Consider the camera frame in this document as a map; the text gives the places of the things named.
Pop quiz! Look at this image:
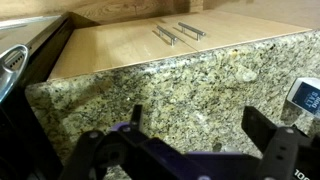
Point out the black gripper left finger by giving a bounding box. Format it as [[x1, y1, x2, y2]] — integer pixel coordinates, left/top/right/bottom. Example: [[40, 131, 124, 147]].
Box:
[[60, 104, 158, 180]]

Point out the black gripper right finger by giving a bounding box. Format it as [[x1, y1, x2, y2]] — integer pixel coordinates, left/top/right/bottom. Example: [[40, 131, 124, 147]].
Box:
[[241, 106, 314, 180]]

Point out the black electric stove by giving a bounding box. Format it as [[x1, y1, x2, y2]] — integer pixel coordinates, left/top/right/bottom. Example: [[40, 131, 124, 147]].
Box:
[[0, 13, 79, 180]]

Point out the white salt container blue label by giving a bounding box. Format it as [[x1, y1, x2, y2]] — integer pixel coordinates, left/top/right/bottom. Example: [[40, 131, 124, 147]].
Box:
[[286, 77, 320, 120]]

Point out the light wood base cabinet door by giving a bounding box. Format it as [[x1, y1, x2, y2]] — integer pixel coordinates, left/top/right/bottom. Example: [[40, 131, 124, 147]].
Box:
[[148, 9, 313, 53], [48, 18, 198, 80]]

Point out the metal bar cabinet handle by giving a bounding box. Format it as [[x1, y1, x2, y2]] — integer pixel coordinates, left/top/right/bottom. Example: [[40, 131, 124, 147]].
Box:
[[177, 21, 207, 42], [155, 25, 179, 47]]

